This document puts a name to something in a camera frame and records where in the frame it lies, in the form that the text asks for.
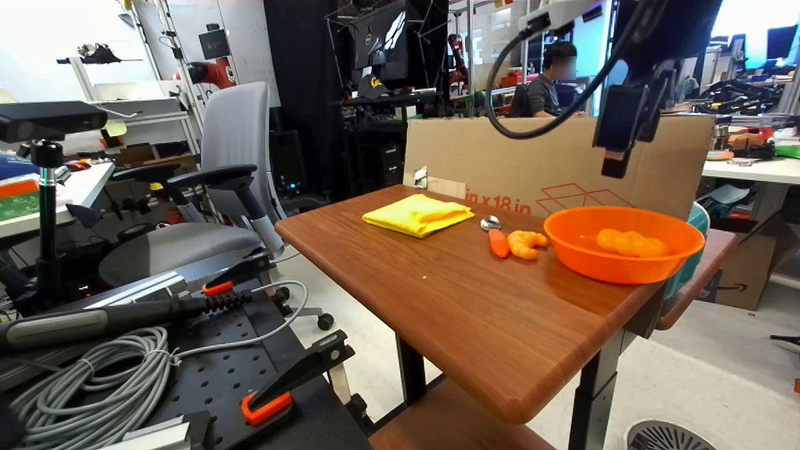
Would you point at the black computer monitor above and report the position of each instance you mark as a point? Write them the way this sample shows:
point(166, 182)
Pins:
point(379, 50)

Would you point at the white work table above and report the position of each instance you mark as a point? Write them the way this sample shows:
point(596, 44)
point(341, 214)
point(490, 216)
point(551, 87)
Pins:
point(751, 170)

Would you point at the black pegboard cart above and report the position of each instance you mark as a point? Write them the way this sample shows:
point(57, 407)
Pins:
point(215, 365)

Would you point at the teal container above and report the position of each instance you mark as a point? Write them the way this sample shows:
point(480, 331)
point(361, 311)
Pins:
point(699, 221)

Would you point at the red black device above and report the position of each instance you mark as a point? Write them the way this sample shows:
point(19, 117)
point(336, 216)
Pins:
point(215, 71)

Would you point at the lower wooden shelf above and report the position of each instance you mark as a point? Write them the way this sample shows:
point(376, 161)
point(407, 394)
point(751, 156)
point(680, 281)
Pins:
point(450, 425)

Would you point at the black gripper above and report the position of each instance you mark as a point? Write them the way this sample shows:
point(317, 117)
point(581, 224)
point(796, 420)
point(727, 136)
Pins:
point(620, 115)

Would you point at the long black bar clamp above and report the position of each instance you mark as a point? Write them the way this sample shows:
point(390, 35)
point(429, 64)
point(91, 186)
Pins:
point(100, 320)

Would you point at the large cardboard box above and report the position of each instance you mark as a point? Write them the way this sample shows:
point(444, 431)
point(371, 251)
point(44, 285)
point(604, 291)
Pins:
point(515, 159)

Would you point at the yellow folded cloth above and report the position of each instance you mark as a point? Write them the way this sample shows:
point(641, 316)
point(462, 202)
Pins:
point(416, 216)

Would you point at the grey office chair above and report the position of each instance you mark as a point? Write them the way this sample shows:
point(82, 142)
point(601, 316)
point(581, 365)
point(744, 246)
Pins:
point(237, 125)

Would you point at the small cardboard box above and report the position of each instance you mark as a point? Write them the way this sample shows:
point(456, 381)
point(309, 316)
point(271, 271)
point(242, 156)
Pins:
point(751, 265)

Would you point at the orange lumpy toy food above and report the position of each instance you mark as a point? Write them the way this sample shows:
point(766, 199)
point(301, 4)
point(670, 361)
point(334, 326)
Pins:
point(627, 240)

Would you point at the seated person dark hair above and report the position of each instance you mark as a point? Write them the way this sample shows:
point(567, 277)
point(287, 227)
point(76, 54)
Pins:
point(541, 91)

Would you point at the white shelf rack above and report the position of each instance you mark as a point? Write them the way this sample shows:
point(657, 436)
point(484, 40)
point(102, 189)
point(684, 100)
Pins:
point(125, 105)

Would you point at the orange curled toy food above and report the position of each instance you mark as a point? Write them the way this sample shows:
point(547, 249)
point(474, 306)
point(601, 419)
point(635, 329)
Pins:
point(526, 246)

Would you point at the brown wooden table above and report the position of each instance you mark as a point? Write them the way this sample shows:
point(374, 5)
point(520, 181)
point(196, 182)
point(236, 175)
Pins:
point(465, 326)

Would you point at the small metal spoon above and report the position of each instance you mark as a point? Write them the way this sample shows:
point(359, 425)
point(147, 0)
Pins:
point(487, 224)

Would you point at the orange plastic bowl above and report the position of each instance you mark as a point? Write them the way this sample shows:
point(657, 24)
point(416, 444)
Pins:
point(601, 265)

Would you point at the black round floor fan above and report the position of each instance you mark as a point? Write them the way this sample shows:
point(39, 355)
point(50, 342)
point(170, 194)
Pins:
point(665, 437)

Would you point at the white side table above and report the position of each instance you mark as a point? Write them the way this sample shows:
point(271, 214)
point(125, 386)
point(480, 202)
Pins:
point(82, 189)

